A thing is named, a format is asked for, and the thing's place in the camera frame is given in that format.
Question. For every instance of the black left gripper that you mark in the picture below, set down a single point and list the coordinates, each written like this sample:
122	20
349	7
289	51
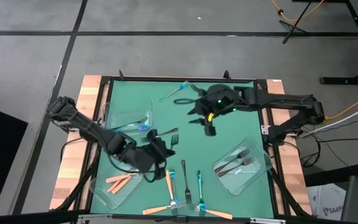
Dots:
141	155

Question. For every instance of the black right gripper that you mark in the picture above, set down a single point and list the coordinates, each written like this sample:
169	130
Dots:
219	107

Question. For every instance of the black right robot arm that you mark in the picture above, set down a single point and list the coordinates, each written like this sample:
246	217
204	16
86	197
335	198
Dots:
291	99

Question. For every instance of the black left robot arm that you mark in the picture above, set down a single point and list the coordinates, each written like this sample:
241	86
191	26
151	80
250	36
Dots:
89	130

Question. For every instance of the green table mat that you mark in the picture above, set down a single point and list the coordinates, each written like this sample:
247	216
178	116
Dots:
235	130

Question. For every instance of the clear plastic bin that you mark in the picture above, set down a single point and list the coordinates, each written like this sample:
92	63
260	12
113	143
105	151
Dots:
113	202
126	109
259	180

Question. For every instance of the white mounting plate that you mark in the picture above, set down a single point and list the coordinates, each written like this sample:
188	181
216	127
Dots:
264	129

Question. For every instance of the black tripod stand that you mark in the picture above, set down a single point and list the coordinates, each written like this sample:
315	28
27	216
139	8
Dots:
294	27

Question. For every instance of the white printed cardboard box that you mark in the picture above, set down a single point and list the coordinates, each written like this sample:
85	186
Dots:
325	202

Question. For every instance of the black table frame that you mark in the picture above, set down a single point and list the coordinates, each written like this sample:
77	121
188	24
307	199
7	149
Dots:
166	79

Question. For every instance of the black desk leg frame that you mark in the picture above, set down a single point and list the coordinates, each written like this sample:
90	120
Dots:
346	81

